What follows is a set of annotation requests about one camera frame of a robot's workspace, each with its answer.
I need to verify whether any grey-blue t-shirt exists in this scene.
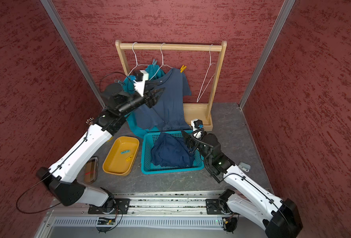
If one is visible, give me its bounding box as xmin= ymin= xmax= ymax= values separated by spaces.
xmin=134 ymin=68 xmax=191 ymax=131

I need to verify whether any navy blue t-shirt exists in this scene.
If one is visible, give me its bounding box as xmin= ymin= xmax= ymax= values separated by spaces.
xmin=151 ymin=132 xmax=194 ymax=168

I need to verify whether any white wire hanger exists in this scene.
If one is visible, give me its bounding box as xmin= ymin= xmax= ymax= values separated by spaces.
xmin=196 ymin=44 xmax=215 ymax=103
xmin=149 ymin=42 xmax=173 ymax=80
xmin=127 ymin=42 xmax=148 ymax=77

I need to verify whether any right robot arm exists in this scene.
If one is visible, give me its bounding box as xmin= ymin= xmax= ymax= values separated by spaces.
xmin=181 ymin=129 xmax=303 ymax=238

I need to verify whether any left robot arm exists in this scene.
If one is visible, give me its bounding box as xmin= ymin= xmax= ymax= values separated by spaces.
xmin=36 ymin=83 xmax=165 ymax=213

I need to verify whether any teal t-shirt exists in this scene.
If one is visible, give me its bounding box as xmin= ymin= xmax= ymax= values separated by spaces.
xmin=122 ymin=64 xmax=165 ymax=138

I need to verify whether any wooden clothes rack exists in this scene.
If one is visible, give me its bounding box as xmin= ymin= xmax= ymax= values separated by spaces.
xmin=115 ymin=40 xmax=227 ymax=131

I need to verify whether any teal plastic basket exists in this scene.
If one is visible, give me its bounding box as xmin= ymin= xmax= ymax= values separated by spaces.
xmin=141 ymin=132 xmax=205 ymax=175

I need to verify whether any grey clothespin on table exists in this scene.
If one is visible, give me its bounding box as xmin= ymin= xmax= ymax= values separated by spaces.
xmin=238 ymin=162 xmax=251 ymax=173

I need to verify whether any yellow tray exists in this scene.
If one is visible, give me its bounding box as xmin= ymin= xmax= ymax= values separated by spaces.
xmin=102 ymin=136 xmax=140 ymax=176

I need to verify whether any left corner aluminium profile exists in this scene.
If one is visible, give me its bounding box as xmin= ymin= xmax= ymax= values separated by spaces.
xmin=40 ymin=0 xmax=105 ymax=108

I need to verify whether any corner aluminium profile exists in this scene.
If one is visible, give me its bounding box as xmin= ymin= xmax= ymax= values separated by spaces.
xmin=239 ymin=0 xmax=295 ymax=111
xmin=40 ymin=0 xmax=105 ymax=108

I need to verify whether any brown transparent case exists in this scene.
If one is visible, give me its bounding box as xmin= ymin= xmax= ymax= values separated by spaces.
xmin=84 ymin=156 xmax=98 ymax=184

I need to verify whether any right corner aluminium profile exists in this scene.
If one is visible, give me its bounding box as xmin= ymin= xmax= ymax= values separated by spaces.
xmin=239 ymin=0 xmax=295 ymax=111

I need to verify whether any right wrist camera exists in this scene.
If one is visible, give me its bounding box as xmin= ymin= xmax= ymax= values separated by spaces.
xmin=191 ymin=119 xmax=204 ymax=131

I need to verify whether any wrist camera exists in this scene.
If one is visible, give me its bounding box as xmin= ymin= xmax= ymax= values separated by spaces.
xmin=191 ymin=119 xmax=204 ymax=131
xmin=134 ymin=70 xmax=149 ymax=97

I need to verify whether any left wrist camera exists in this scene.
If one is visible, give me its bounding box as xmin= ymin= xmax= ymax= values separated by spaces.
xmin=134 ymin=70 xmax=149 ymax=97

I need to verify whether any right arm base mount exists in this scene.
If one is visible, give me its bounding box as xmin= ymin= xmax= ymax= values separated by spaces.
xmin=205 ymin=199 xmax=234 ymax=215

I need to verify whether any aluminium rail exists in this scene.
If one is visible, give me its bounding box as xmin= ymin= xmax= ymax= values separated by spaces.
xmin=44 ymin=190 xmax=274 ymax=230

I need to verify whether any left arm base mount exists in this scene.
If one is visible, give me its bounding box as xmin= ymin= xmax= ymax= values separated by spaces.
xmin=88 ymin=198 xmax=131 ymax=216

